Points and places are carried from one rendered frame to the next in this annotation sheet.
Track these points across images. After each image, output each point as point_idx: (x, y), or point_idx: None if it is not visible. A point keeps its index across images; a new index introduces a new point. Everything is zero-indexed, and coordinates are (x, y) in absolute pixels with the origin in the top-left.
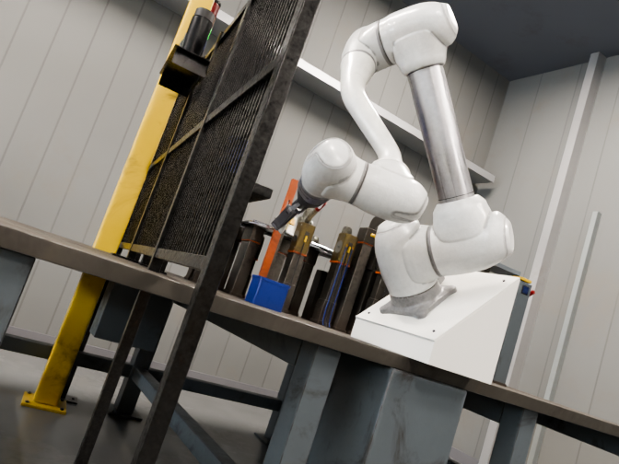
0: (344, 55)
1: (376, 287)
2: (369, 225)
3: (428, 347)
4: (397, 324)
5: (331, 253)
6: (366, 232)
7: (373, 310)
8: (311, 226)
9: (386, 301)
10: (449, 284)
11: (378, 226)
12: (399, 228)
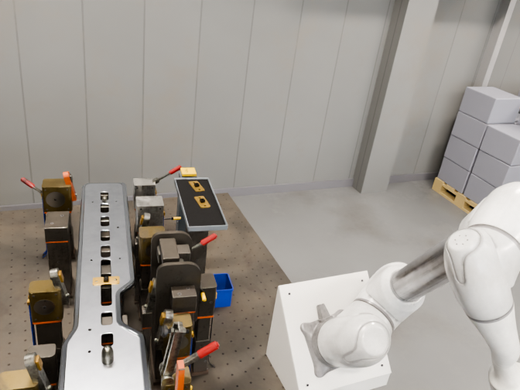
0: (503, 315)
1: (205, 329)
2: (158, 276)
3: (385, 377)
4: (349, 378)
5: (113, 337)
6: (195, 301)
7: (306, 379)
8: (189, 372)
9: (302, 360)
10: (326, 306)
11: (183, 276)
12: (390, 343)
